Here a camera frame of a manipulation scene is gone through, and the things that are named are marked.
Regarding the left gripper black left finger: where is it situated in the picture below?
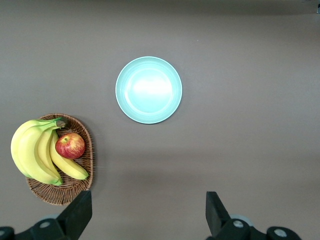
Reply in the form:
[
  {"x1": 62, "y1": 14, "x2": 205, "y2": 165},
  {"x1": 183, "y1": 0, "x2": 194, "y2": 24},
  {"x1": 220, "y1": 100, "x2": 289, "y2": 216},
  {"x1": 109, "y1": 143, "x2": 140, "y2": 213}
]
[{"x1": 0, "y1": 190, "x2": 93, "y2": 240}]

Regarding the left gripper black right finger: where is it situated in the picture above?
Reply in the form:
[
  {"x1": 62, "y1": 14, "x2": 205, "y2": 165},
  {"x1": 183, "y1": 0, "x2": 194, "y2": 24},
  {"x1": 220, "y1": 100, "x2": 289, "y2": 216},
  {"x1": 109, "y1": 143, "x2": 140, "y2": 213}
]
[{"x1": 205, "y1": 191, "x2": 302, "y2": 240}]

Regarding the pale green round plate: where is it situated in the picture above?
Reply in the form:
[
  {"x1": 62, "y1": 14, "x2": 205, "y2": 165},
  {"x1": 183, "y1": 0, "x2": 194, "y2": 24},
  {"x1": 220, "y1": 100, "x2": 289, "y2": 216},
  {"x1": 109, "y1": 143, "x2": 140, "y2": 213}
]
[{"x1": 115, "y1": 56, "x2": 183, "y2": 125}]

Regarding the brown wicker basket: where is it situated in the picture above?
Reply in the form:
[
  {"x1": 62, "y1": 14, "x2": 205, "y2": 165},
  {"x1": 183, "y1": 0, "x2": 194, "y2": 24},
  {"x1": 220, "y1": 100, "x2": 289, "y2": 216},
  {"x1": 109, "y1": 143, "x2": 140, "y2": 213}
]
[{"x1": 25, "y1": 113, "x2": 95, "y2": 206}]

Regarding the red yellow apple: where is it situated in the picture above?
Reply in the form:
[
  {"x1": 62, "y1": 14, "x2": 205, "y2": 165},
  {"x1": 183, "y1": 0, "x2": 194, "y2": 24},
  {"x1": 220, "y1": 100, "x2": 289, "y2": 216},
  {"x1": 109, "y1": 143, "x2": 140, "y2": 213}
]
[{"x1": 55, "y1": 132, "x2": 86, "y2": 160}]

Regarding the yellow banana bunch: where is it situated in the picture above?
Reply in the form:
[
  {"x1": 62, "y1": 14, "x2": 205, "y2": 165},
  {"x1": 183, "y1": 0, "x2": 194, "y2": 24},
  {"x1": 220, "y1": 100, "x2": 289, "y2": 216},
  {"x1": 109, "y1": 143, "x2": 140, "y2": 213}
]
[{"x1": 10, "y1": 117, "x2": 90, "y2": 187}]

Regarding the brown table cloth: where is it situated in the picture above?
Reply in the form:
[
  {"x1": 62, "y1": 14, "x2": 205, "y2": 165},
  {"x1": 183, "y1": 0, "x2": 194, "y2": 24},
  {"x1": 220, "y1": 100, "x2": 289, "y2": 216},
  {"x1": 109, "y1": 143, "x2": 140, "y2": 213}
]
[{"x1": 0, "y1": 0, "x2": 320, "y2": 240}]

